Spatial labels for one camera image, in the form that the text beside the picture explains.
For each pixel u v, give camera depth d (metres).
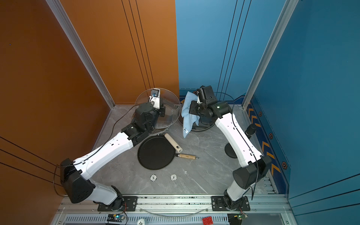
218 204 0.72
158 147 0.89
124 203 0.73
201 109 0.60
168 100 0.80
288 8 0.70
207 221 0.68
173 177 0.83
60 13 0.71
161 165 0.87
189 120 0.75
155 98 0.59
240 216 0.70
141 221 0.63
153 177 0.83
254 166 0.41
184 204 0.74
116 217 0.71
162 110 0.64
